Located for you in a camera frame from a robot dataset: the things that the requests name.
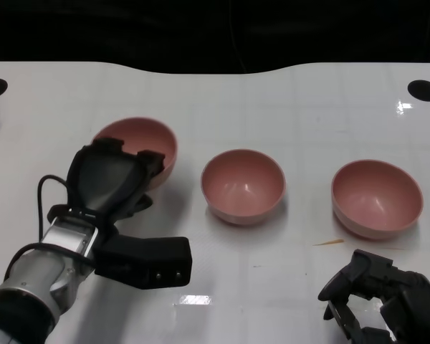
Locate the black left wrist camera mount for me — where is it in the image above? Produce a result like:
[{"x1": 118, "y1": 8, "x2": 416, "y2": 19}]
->
[{"x1": 47, "y1": 203, "x2": 194, "y2": 290}]

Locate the pink plastic bowl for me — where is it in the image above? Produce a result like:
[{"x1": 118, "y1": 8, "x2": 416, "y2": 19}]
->
[
  {"x1": 92, "y1": 115, "x2": 179, "y2": 191},
  {"x1": 330, "y1": 158, "x2": 425, "y2": 242},
  {"x1": 200, "y1": 148, "x2": 287, "y2": 227}
]

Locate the thin orange sliver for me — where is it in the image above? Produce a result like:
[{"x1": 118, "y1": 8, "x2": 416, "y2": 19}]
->
[{"x1": 312, "y1": 238, "x2": 345, "y2": 247}]

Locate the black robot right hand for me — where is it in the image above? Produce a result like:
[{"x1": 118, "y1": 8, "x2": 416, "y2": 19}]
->
[{"x1": 317, "y1": 248, "x2": 430, "y2": 344}]

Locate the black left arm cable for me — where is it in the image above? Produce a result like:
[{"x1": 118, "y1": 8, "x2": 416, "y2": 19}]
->
[{"x1": 6, "y1": 173, "x2": 96, "y2": 285}]

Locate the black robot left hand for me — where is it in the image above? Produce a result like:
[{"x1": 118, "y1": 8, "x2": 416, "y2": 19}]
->
[{"x1": 65, "y1": 136, "x2": 166, "y2": 231}]

